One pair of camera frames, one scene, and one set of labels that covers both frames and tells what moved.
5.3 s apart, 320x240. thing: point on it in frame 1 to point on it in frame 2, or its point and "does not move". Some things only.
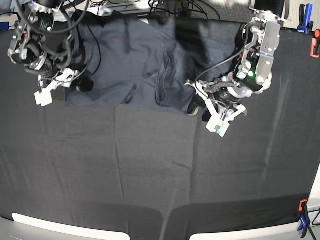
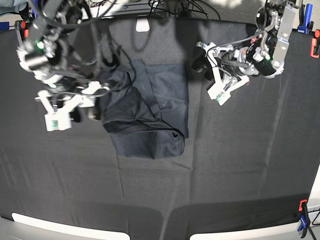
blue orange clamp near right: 304,219 does not move
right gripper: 224,90 to 232,59
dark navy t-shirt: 146,63 to 146,109
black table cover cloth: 159,174 does not move
